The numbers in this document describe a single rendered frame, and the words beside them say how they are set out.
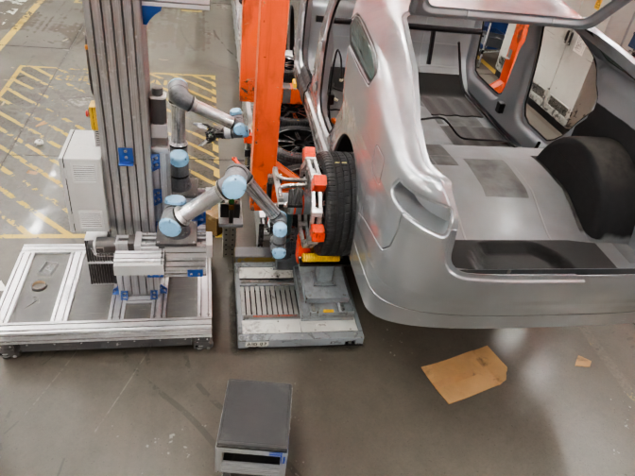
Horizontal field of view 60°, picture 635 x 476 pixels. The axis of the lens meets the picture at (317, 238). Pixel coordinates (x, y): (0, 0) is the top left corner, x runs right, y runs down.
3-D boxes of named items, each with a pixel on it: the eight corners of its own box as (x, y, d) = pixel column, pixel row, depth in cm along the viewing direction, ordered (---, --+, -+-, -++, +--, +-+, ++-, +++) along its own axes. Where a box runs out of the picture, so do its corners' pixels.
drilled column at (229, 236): (235, 256, 431) (236, 212, 407) (222, 256, 429) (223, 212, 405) (234, 248, 439) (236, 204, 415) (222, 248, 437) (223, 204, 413)
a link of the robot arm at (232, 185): (173, 227, 304) (252, 178, 287) (168, 243, 292) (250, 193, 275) (158, 212, 298) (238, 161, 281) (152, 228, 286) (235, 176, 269)
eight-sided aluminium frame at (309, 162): (315, 263, 343) (326, 189, 311) (304, 263, 341) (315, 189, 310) (303, 214, 386) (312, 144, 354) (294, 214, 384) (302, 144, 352)
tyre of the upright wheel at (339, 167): (370, 239, 313) (362, 133, 331) (330, 239, 308) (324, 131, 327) (344, 266, 375) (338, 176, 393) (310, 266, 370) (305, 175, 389)
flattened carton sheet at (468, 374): (514, 379, 362) (515, 376, 360) (448, 405, 339) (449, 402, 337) (483, 346, 383) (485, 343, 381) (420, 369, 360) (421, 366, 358)
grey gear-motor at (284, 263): (325, 276, 412) (332, 239, 392) (269, 277, 404) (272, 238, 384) (321, 261, 426) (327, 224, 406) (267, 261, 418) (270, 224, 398)
